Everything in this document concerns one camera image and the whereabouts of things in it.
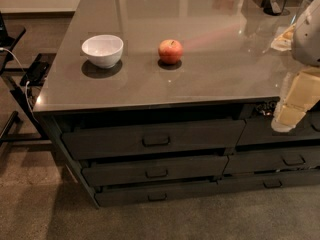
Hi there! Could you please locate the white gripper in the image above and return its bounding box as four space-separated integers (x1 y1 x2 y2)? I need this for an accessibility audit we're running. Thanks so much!
275 67 320 128

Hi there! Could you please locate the grey drawer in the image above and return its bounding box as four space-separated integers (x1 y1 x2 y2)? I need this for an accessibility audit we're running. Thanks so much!
217 169 320 193
224 146 320 174
95 179 218 207
61 120 245 160
82 155 228 187
237 111 320 146

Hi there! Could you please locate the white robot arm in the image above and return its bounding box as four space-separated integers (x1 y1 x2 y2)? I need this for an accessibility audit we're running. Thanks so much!
271 0 320 133

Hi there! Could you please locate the snack bag in drawer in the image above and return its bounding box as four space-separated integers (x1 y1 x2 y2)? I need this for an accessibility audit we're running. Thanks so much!
255 101 277 117

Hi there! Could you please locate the glass jar with snacks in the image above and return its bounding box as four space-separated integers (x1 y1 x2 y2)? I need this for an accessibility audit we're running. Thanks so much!
292 0 313 23

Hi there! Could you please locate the red apple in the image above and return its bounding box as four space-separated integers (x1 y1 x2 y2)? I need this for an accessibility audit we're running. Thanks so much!
158 39 183 65

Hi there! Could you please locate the white ceramic bowl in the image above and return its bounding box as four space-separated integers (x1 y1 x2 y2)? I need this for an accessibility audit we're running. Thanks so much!
82 35 124 68

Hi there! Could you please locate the black smartphone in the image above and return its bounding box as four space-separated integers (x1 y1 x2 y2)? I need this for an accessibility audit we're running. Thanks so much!
27 62 49 83

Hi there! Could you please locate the black side stand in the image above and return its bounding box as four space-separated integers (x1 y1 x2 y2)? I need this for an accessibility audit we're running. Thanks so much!
0 13 56 145

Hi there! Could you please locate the grey drawer cabinet frame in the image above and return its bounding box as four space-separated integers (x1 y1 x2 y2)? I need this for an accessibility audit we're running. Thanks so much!
38 98 320 207

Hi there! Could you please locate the white charging cable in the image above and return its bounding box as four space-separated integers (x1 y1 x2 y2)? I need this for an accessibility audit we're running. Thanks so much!
0 47 40 123

